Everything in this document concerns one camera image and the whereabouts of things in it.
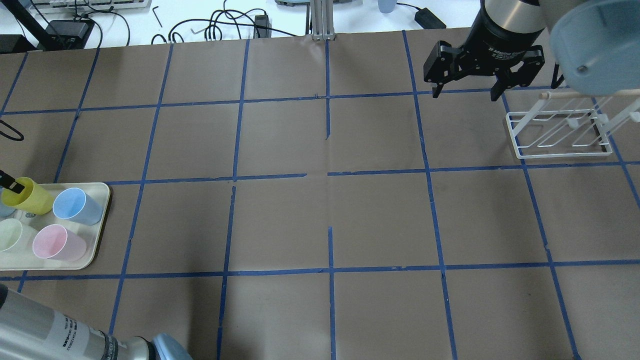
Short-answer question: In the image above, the black power brick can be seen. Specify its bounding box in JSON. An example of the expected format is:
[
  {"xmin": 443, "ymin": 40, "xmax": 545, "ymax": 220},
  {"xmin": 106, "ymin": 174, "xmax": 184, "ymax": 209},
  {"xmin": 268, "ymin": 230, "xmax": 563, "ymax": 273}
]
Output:
[{"xmin": 45, "ymin": 19, "xmax": 95, "ymax": 50}]

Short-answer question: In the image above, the blue cup on tray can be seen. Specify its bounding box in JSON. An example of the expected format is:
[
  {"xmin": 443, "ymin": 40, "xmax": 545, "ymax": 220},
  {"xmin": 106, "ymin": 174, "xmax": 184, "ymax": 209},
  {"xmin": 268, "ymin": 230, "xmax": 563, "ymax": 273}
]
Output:
[{"xmin": 52, "ymin": 187, "xmax": 104, "ymax": 226}]

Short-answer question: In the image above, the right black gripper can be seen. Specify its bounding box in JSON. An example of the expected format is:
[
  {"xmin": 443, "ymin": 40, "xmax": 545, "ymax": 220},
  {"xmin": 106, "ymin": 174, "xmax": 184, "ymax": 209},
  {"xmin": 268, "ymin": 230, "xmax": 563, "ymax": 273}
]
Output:
[{"xmin": 423, "ymin": 5, "xmax": 546, "ymax": 101}]

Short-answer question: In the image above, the cream plastic tray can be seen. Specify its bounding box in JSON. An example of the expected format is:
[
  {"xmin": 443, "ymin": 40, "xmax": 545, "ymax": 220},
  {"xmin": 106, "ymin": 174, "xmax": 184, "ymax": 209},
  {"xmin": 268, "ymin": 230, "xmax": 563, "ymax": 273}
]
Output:
[{"xmin": 0, "ymin": 182, "xmax": 113, "ymax": 272}]

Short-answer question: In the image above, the black cable bundle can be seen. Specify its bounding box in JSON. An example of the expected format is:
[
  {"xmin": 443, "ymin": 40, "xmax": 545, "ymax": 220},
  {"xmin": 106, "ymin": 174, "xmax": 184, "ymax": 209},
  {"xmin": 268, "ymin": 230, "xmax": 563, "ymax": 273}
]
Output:
[{"xmin": 151, "ymin": 9, "xmax": 301, "ymax": 45}]

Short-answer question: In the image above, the pale green cup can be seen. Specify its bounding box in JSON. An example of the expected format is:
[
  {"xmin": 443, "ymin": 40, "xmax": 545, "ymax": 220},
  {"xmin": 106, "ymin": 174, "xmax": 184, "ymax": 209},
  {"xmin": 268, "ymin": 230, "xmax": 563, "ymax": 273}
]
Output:
[{"xmin": 0, "ymin": 218, "xmax": 39, "ymax": 254}]

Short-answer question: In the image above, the yellow cup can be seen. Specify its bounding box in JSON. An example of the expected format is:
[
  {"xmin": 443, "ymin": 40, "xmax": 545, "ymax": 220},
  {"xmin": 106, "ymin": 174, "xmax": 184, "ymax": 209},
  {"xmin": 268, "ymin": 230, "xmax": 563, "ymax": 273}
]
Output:
[{"xmin": 1, "ymin": 177, "xmax": 55, "ymax": 215}]

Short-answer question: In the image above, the blue cup on desk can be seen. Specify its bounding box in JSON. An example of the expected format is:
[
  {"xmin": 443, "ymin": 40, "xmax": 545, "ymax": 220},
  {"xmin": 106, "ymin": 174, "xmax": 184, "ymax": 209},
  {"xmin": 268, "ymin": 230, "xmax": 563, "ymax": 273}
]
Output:
[{"xmin": 377, "ymin": 0, "xmax": 398, "ymax": 14}]

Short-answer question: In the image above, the aluminium frame post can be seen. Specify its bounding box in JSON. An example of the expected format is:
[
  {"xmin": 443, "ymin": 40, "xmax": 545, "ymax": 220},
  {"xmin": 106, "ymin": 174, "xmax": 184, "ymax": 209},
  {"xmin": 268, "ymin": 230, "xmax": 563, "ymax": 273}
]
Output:
[{"xmin": 310, "ymin": 0, "xmax": 336, "ymax": 41}]

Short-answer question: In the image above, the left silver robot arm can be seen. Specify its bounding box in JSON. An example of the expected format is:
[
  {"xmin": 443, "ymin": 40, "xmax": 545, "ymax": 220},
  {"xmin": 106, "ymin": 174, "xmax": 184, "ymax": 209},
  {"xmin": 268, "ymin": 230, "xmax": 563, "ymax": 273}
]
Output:
[{"xmin": 0, "ymin": 172, "xmax": 191, "ymax": 360}]

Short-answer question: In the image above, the grey blue cup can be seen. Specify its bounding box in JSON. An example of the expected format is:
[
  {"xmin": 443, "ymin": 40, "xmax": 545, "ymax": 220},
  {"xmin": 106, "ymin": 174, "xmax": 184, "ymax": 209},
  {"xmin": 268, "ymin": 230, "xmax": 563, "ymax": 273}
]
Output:
[{"xmin": 0, "ymin": 202, "xmax": 16, "ymax": 218}]

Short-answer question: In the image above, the black power adapter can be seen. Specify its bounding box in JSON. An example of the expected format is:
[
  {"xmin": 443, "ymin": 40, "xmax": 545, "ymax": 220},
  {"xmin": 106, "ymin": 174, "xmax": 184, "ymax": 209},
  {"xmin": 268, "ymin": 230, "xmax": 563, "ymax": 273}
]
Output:
[{"xmin": 414, "ymin": 7, "xmax": 447, "ymax": 30}]

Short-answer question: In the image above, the white wire cup rack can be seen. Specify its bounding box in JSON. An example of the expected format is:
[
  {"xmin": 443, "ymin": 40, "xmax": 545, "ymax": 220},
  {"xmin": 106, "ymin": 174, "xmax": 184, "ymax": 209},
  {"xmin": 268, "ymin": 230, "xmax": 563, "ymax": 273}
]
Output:
[{"xmin": 505, "ymin": 89, "xmax": 639, "ymax": 160}]

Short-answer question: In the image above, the pink cup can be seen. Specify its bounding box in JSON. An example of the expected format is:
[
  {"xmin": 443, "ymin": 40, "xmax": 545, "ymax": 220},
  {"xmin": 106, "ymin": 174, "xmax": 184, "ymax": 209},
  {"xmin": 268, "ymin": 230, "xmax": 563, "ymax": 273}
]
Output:
[{"xmin": 32, "ymin": 224, "xmax": 88, "ymax": 262}]

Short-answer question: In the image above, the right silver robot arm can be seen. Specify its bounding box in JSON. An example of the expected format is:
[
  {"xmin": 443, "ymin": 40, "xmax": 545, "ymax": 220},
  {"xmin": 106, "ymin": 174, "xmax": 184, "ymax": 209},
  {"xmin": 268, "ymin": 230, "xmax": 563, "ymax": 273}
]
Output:
[{"xmin": 423, "ymin": 0, "xmax": 640, "ymax": 101}]

